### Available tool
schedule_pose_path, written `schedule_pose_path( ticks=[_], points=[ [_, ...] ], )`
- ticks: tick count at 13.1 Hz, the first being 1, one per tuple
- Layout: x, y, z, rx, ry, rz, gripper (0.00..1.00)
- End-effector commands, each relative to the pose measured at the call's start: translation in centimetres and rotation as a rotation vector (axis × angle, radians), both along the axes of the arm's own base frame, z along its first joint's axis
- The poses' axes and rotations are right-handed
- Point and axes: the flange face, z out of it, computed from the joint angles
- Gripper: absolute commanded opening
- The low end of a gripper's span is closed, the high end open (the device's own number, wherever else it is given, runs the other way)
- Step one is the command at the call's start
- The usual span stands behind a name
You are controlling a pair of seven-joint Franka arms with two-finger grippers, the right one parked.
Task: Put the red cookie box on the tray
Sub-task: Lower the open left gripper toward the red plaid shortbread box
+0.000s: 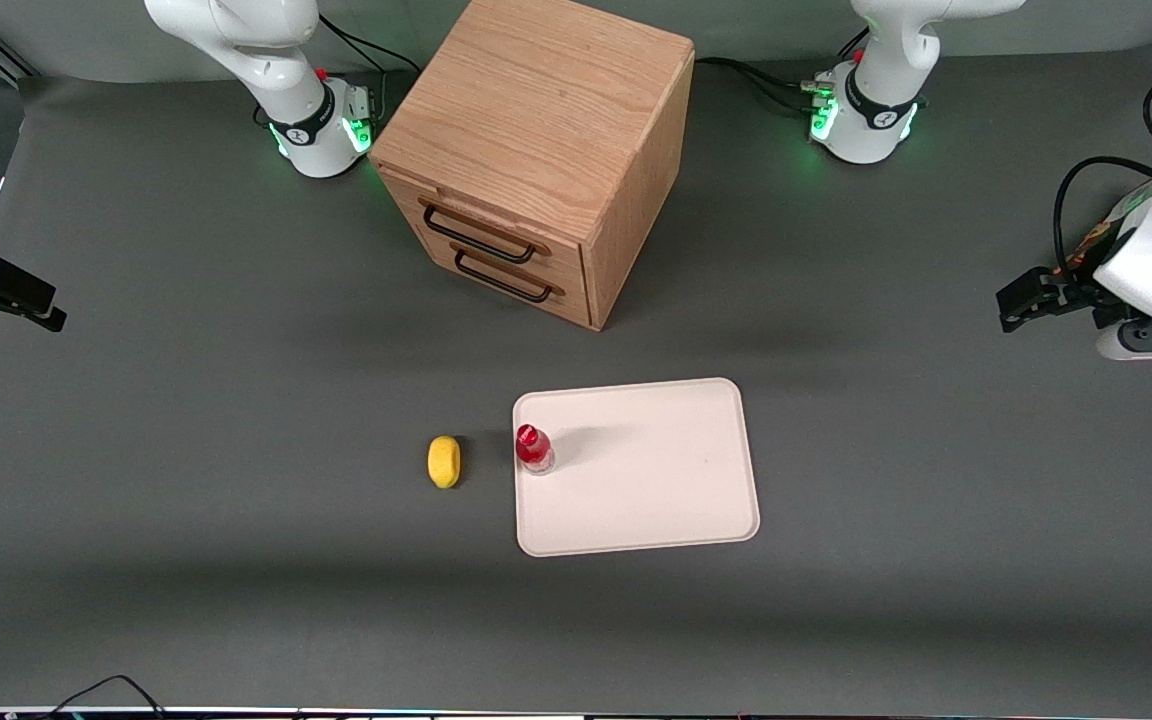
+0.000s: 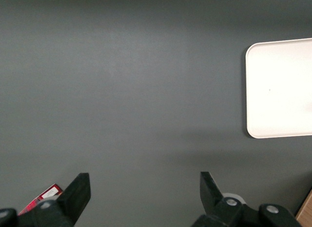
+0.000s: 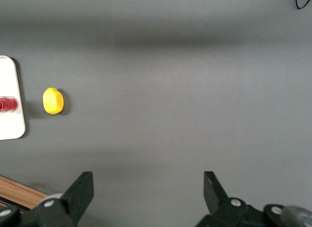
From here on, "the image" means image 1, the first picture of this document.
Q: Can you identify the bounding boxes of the small red-capped bottle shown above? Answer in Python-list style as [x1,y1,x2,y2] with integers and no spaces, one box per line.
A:
[515,424,556,477]

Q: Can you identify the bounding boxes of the beige rectangular tray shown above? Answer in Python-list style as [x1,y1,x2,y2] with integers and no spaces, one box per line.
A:
[512,377,762,558]

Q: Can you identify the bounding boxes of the black short drawer handle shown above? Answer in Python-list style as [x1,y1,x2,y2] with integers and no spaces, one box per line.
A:
[453,250,555,305]

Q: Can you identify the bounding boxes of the red cookie box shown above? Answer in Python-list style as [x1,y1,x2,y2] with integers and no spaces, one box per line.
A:
[1074,188,1149,273]

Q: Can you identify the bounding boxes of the black base cable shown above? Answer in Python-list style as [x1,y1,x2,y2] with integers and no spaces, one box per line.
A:
[316,14,421,79]
[693,28,869,113]

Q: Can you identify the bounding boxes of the black left base cable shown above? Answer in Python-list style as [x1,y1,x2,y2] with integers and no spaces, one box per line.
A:
[693,28,869,113]

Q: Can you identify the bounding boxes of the wooden drawer cabinet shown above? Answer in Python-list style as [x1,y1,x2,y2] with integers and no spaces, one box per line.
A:
[368,0,696,332]

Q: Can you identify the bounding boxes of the shallow wooden drawer front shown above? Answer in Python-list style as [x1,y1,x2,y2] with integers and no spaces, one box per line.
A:
[379,168,589,293]

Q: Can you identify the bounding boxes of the thin black table-edge cable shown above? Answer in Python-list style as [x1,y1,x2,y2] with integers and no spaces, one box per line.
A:
[36,674,169,720]

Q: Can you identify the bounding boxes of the deep wooden drawer front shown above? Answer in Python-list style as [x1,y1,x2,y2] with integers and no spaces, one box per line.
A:
[404,232,593,329]

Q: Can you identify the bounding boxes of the yellow lemon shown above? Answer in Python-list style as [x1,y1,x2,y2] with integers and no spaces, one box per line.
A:
[427,435,462,490]

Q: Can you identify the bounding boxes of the black right base cable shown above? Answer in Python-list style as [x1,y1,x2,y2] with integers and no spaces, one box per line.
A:
[316,14,421,79]

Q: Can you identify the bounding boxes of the black long drawer handle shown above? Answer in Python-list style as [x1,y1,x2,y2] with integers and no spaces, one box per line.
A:
[422,202,539,266]

